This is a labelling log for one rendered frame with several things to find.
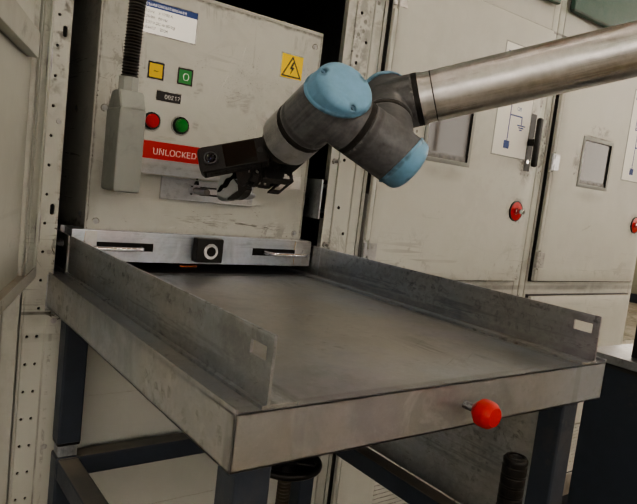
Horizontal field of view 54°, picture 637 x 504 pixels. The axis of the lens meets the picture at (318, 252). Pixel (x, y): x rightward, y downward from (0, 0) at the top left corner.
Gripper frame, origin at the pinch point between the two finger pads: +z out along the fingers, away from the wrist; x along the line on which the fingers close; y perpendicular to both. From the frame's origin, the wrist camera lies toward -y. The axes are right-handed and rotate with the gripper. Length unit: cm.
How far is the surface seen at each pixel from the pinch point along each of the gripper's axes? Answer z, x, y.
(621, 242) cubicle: 9, 4, 163
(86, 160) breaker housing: 12.4, 10.4, -19.6
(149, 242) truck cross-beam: 17.0, -3.4, -7.0
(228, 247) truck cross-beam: 17.1, -3.4, 10.5
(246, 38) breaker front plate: -3.4, 35.1, 9.6
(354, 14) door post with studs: -12, 43, 34
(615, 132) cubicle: -9, 35, 146
